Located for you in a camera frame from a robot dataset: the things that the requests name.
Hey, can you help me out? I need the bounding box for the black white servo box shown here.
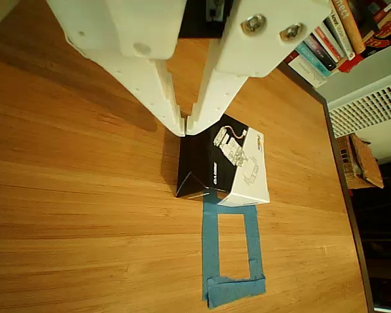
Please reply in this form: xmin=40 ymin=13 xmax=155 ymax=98
xmin=175 ymin=113 xmax=270 ymax=206

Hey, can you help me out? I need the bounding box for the blue tape square target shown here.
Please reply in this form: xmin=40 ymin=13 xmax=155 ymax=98
xmin=201 ymin=190 xmax=267 ymax=309

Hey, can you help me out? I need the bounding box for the white book grey lettering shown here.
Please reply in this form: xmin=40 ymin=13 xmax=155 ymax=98
xmin=287 ymin=53 xmax=327 ymax=88

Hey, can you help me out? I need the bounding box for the dark purple book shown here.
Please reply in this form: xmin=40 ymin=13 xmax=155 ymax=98
xmin=303 ymin=33 xmax=338 ymax=72

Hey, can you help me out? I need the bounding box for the red white striped book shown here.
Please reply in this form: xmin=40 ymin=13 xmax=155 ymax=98
xmin=313 ymin=25 xmax=346 ymax=66

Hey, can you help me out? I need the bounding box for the white Modern Romance book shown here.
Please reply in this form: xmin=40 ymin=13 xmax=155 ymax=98
xmin=324 ymin=12 xmax=355 ymax=62

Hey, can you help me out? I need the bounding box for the white radiator grille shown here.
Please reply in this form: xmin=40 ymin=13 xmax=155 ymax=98
xmin=325 ymin=76 xmax=391 ymax=140

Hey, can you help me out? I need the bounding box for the red football scarf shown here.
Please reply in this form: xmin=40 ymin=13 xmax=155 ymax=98
xmin=338 ymin=0 xmax=391 ymax=74

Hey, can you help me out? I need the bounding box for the brown wicker basket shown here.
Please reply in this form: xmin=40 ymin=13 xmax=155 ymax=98
xmin=334 ymin=132 xmax=385 ymax=190

